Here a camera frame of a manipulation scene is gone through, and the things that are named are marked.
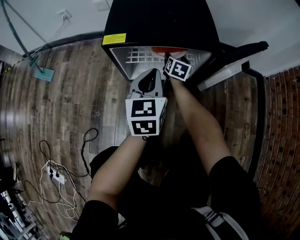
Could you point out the person's left forearm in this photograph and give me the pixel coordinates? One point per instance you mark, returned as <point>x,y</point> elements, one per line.
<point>112,173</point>

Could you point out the white wall switch plate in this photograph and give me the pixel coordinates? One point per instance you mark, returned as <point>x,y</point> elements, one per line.
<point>102,4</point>

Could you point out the black mini fridge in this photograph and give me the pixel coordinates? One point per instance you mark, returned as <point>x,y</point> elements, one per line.
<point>161,21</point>

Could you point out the orange carrot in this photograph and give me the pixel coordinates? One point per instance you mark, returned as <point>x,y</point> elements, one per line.
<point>164,49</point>

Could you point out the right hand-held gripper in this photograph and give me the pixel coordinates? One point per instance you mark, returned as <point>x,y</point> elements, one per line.
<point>179,70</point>

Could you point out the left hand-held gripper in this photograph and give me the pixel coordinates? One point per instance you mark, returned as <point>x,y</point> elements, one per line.
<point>144,110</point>

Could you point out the cluttered equipment pile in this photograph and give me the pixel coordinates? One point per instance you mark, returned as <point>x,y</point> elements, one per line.
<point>14,211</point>

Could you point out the white wall socket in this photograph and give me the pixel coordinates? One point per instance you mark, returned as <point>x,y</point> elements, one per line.
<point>63,14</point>

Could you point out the person's black clothing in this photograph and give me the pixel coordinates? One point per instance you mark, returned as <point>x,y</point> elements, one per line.
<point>164,211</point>

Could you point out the person's right forearm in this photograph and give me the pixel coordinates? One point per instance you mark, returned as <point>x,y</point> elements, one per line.
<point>199,126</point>

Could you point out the teal flat mop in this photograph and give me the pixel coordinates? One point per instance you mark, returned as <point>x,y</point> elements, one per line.
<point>44,74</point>

